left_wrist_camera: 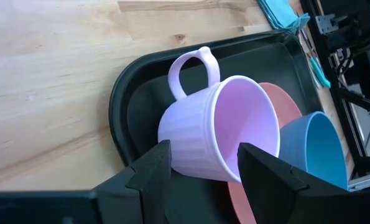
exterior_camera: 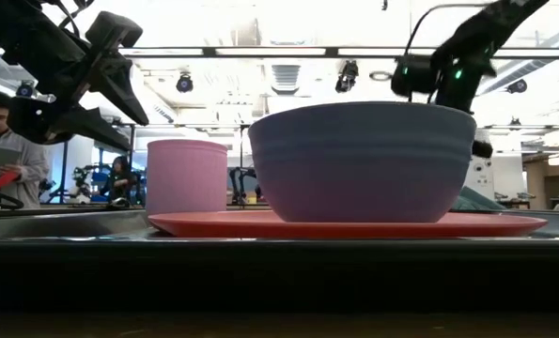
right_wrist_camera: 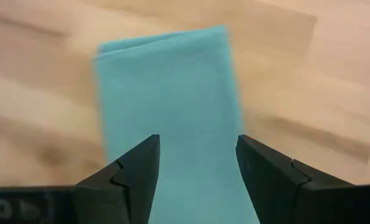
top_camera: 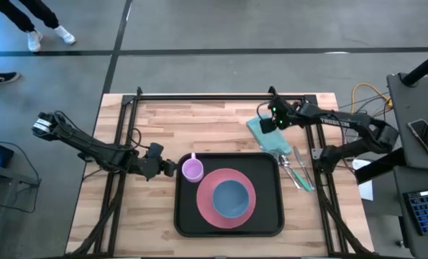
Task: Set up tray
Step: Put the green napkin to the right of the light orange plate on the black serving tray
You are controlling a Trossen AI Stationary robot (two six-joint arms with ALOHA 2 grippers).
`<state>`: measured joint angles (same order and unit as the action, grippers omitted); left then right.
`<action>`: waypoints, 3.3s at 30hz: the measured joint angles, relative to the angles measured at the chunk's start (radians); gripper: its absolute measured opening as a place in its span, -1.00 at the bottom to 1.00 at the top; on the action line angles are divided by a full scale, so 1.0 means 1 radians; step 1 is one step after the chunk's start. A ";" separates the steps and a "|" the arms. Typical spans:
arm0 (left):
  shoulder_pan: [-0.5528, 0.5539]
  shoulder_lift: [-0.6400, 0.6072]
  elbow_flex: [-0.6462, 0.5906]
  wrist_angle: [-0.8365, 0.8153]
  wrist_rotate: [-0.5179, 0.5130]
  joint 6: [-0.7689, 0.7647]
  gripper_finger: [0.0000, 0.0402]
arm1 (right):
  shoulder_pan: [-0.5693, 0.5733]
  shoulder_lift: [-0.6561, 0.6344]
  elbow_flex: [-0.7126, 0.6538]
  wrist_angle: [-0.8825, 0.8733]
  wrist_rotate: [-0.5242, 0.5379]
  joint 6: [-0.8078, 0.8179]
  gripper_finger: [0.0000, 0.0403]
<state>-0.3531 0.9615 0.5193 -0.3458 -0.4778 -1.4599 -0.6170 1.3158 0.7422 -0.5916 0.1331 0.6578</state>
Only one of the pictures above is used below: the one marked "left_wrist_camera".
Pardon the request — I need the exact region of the pink plate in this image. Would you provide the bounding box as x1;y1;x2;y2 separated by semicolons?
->
227;82;303;224

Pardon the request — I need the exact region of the metal cutlery piece teal handle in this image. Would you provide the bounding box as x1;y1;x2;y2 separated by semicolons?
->
298;29;321;88
300;30;332;90

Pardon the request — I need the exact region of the pink ribbed mug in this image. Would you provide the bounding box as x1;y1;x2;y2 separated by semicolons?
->
157;45;281;184

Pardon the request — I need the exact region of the blue bowl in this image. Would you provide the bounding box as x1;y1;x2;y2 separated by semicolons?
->
277;111;349;191

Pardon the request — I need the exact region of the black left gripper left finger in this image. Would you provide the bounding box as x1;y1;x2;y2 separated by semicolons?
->
94;139;173;224

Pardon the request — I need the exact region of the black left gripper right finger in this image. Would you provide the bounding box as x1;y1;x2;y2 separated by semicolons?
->
237;142;349;224

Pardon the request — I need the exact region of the black serving tray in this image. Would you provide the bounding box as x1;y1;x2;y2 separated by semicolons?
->
108;29;325;224

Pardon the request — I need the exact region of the silver aluminium rail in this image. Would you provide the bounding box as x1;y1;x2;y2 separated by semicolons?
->
348;172;370;192

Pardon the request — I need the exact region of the black aluminium table frame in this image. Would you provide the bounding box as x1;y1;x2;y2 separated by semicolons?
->
299;0;370;192

